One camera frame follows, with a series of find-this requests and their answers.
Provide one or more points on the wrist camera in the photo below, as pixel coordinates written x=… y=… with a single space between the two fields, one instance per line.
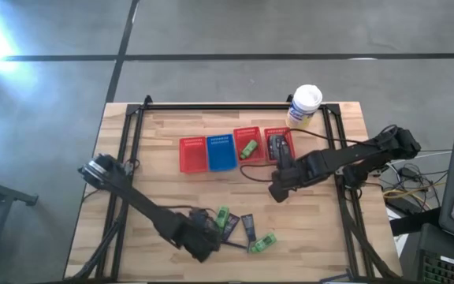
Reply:
x=279 y=193
x=202 y=253

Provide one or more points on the backlit computer keyboard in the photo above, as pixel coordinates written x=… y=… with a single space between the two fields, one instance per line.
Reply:
x=447 y=272

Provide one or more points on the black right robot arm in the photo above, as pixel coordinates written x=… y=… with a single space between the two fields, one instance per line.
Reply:
x=349 y=155

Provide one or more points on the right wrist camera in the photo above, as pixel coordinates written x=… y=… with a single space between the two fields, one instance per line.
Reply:
x=279 y=193

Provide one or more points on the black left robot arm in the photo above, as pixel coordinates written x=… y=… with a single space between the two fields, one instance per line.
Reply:
x=140 y=199

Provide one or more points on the black aluminium rig frame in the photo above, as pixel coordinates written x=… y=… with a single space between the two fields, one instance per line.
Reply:
x=231 y=106

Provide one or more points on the Lysol wipes canister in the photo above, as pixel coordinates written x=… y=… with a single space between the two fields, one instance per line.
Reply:
x=306 y=100

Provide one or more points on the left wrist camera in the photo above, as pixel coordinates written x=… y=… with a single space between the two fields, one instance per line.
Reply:
x=202 y=253

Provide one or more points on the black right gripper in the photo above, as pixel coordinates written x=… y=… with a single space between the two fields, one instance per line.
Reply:
x=292 y=171

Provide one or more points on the red plastic basket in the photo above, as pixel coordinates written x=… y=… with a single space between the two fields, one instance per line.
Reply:
x=244 y=134
x=278 y=130
x=193 y=155

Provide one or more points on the green travel bottle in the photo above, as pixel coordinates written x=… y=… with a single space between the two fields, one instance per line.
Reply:
x=249 y=149
x=223 y=216
x=264 y=242

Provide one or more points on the blue plastic basket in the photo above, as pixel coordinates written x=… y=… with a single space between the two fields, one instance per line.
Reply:
x=222 y=154

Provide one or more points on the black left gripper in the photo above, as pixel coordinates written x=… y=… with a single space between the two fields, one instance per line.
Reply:
x=195 y=230

